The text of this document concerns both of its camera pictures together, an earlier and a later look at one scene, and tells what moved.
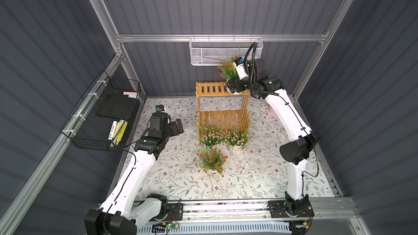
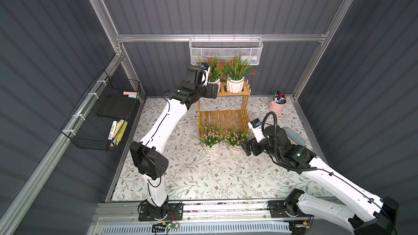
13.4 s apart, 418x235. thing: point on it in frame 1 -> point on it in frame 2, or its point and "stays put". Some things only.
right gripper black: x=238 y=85 -> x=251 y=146
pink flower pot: x=237 y=140 stays put
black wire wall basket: x=102 y=119 stays put
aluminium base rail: x=329 y=217 stays put
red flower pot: x=211 y=161 -> x=218 y=71
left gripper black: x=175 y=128 -> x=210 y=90
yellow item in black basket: x=121 y=125 stays put
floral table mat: x=257 y=171 stays put
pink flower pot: x=211 y=138 stays put
